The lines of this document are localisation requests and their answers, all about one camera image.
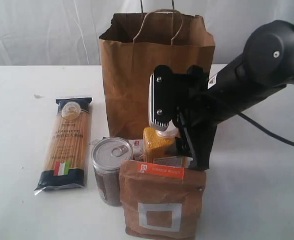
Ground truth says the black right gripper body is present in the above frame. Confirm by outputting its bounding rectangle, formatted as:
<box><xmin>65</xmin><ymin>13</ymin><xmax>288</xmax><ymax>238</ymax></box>
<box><xmin>171</xmin><ymin>65</ymin><xmax>217</xmax><ymax>133</ymax></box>

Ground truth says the yellow grain bottle white cap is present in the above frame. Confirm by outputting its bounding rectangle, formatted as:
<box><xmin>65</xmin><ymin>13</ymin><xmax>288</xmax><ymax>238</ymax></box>
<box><xmin>143</xmin><ymin>122</ymin><xmax>184</xmax><ymax>168</ymax></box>

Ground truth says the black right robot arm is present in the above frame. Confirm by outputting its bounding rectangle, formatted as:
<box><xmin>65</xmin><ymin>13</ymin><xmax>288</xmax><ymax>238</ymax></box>
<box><xmin>174</xmin><ymin>20</ymin><xmax>294</xmax><ymax>171</ymax></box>

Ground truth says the brown paper bag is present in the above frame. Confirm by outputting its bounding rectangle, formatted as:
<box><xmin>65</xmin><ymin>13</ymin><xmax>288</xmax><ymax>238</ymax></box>
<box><xmin>99</xmin><ymin>9</ymin><xmax>215</xmax><ymax>140</ymax></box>

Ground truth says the brown kraft stand-up pouch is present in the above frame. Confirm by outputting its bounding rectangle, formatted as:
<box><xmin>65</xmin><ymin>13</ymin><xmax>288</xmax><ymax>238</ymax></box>
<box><xmin>120</xmin><ymin>160</ymin><xmax>206</xmax><ymax>240</ymax></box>

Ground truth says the pull-tab can with dark contents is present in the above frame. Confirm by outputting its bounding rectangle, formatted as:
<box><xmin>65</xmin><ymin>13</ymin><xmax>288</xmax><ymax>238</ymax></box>
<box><xmin>91</xmin><ymin>137</ymin><xmax>133</xmax><ymax>207</ymax></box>

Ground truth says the spaghetti pasta package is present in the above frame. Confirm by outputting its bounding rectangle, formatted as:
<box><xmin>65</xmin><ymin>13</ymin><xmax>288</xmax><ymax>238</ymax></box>
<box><xmin>34</xmin><ymin>97</ymin><xmax>92</xmax><ymax>195</ymax></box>

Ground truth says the white backdrop curtain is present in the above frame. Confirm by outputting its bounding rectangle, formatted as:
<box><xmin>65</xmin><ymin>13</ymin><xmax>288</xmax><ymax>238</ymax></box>
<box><xmin>0</xmin><ymin>0</ymin><xmax>294</xmax><ymax>66</ymax></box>

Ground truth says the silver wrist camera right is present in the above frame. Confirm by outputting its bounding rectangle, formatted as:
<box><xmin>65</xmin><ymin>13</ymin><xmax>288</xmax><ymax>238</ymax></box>
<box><xmin>148</xmin><ymin>65</ymin><xmax>177</xmax><ymax>132</ymax></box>

